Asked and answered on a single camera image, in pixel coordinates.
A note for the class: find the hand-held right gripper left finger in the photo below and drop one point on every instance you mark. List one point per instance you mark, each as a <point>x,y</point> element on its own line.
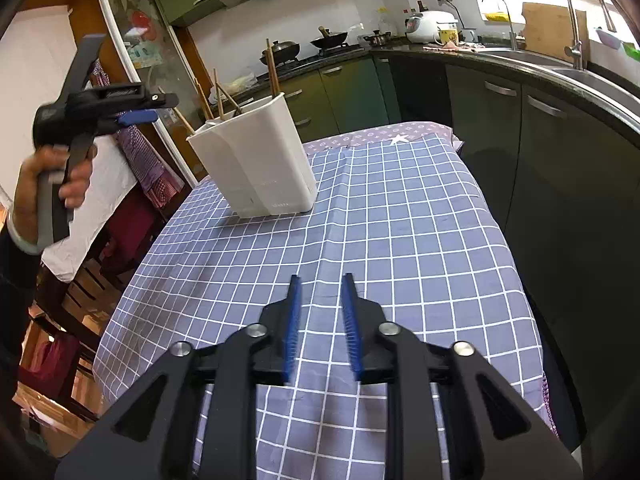
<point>291,330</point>

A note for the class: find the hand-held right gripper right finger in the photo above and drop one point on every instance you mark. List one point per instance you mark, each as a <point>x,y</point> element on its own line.
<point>351,330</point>

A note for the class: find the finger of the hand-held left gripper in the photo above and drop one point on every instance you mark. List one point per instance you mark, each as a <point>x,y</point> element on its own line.
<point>137,118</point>
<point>160,100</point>

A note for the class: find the white plastic utensil holder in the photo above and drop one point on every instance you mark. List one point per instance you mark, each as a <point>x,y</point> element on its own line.
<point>260,160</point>

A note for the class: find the pile of brown wooden chopsticks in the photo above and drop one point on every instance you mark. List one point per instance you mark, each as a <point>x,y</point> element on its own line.
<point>273,70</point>

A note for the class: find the person's left forearm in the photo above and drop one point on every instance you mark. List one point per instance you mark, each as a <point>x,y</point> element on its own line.
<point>15,300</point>

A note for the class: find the person's left hand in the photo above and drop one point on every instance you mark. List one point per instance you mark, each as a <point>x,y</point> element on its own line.
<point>27,195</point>

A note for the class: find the purple plaid cloth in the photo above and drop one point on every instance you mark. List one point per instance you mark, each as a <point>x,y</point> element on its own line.
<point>150,170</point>

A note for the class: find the glass door with stickers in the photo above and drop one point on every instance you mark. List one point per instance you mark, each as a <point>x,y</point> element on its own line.
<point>145,25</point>

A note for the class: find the clear plastic bag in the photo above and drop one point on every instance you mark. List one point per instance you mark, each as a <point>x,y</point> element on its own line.
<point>245,82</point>

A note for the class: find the white sheet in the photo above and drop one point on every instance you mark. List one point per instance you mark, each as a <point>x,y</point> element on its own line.
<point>95,200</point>

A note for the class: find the blue checkered tablecloth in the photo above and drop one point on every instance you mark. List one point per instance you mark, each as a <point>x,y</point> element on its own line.
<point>400,240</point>

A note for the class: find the dark red cloth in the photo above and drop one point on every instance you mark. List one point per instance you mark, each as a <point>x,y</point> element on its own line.
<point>132,225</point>

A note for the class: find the black wok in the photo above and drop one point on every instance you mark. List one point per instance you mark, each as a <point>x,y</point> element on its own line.
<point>330,38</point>

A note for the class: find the dark wooden chair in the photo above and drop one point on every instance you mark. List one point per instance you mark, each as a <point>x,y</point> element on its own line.
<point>75,290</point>

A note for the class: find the gas stove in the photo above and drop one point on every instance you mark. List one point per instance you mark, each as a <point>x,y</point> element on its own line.
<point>340,51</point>

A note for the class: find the pink patterned cloth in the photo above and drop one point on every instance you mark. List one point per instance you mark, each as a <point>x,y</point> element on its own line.
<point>425,130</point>

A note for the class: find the small metal pot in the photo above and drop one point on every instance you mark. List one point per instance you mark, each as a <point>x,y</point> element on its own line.
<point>377,39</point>

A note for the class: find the cooking oil bottle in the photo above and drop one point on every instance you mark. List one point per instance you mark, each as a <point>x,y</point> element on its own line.
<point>384,22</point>

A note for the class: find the white rice cooker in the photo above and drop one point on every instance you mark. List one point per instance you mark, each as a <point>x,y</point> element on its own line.
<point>430,25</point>

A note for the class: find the yellow mug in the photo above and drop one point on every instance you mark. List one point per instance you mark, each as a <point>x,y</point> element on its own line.
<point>447,36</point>

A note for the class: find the dark kitchen countertop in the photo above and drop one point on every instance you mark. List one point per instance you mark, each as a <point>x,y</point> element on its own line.
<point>525,71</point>

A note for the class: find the thin curved faucet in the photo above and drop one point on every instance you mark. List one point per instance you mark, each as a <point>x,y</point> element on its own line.
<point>511,30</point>

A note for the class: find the steel kitchen sink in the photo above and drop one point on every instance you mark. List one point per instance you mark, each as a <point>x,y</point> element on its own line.
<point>600,82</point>

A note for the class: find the wooden cutting board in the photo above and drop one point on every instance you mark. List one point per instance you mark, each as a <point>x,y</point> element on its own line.
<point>545,27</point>

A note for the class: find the tall chrome faucet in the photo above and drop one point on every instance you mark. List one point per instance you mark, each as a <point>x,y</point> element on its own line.
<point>575,20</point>

